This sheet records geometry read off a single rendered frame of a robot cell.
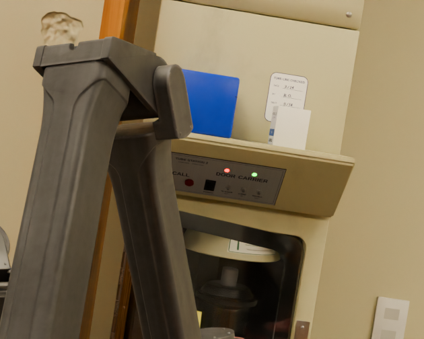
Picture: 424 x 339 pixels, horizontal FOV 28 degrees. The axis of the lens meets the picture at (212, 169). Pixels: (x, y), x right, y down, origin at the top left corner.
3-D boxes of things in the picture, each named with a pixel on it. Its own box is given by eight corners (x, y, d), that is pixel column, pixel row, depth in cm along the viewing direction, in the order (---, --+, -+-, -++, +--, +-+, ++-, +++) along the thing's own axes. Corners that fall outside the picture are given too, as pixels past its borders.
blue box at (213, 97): (163, 127, 133) (171, 70, 132) (225, 137, 134) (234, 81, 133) (163, 128, 123) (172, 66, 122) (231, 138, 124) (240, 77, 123)
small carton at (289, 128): (267, 144, 132) (273, 105, 131) (299, 148, 132) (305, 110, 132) (272, 144, 127) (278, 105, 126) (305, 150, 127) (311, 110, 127)
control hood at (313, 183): (131, 186, 134) (140, 124, 133) (330, 216, 136) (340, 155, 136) (128, 192, 122) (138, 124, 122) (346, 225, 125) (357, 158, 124)
